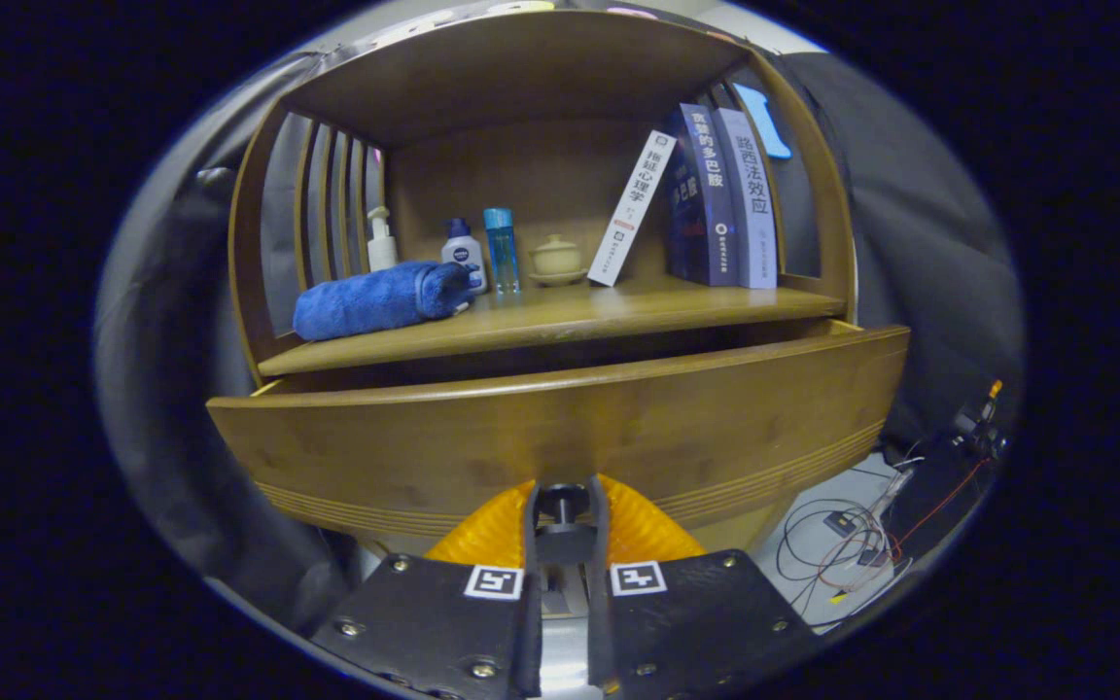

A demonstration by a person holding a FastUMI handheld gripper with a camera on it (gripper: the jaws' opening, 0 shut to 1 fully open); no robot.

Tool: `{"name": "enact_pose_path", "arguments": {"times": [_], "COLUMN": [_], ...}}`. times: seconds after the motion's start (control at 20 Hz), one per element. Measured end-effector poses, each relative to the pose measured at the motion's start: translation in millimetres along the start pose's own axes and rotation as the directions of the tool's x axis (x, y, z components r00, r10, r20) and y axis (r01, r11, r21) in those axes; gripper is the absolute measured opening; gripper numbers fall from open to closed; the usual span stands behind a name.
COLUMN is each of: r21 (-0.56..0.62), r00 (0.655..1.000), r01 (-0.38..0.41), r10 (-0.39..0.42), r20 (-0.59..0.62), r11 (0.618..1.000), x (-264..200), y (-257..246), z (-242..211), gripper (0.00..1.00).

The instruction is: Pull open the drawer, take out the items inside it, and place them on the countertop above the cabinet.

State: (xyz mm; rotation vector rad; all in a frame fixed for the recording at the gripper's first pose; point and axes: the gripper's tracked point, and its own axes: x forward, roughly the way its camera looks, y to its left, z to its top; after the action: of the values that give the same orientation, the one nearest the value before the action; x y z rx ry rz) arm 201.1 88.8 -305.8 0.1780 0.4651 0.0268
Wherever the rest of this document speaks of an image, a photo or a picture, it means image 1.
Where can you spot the rolled blue towel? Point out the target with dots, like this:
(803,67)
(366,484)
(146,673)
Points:
(366,301)

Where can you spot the wooden cabinet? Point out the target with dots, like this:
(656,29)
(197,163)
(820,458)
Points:
(521,165)

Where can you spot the white book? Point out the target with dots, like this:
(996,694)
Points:
(630,209)

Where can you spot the wooden countertop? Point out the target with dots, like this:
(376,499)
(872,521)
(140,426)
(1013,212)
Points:
(570,311)

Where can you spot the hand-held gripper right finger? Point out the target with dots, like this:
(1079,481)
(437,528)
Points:
(599,632)

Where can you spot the light purple book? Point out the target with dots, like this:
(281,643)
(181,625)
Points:
(752,194)

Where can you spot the white bottle with blue cap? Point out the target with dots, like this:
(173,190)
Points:
(463,255)

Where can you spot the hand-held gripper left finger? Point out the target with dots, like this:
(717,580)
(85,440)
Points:
(531,632)

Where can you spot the small black adapter box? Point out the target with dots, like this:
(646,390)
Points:
(840,523)

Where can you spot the dark blue book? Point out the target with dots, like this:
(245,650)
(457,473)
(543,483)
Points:
(701,194)

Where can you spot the black backdrop cloth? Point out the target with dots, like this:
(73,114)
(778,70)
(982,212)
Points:
(910,272)

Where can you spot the orange and black device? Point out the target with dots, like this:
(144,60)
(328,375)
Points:
(978,428)

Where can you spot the wooden drawer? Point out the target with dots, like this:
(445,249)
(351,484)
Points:
(570,428)

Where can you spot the clear blue bottle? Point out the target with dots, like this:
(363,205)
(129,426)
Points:
(501,253)

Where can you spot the black case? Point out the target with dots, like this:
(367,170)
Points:
(939,496)

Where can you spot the beige lidded teacup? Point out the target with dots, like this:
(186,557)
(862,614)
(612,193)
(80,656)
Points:
(557,259)

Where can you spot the white pump bottle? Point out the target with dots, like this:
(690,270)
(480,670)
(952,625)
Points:
(382,253)

